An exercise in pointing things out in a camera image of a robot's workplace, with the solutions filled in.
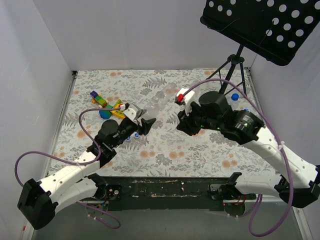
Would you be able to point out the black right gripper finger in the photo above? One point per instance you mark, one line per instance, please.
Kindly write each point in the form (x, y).
(188, 128)
(183, 118)

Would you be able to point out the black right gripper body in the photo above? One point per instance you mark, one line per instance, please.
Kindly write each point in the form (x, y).
(189, 122)

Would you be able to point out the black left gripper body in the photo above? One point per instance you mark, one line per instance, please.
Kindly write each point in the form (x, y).
(140, 125)

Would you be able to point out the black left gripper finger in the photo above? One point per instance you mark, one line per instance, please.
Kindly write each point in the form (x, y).
(149, 122)
(143, 130)

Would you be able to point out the clear bottle blue label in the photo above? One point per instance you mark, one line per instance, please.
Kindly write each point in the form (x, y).
(235, 96)

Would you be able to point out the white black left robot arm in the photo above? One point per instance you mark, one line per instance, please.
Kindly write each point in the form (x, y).
(41, 200)

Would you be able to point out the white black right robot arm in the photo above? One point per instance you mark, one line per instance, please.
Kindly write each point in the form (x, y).
(249, 131)

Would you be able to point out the green blue toy blocks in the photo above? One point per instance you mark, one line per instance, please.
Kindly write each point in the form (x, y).
(107, 114)

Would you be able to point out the yellow window toy block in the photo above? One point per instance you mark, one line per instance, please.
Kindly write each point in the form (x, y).
(118, 113)

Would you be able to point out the toy block car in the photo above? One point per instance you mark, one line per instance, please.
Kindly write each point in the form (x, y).
(98, 99)

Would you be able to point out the black music stand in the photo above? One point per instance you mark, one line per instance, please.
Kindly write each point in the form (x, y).
(273, 29)

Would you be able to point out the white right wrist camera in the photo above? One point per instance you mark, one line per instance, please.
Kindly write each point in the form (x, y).
(185, 99)

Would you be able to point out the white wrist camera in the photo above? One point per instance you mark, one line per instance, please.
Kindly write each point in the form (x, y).
(185, 99)
(133, 112)

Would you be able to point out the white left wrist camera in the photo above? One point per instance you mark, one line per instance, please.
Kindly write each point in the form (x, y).
(133, 112)

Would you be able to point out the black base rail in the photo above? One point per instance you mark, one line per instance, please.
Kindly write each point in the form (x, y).
(166, 193)

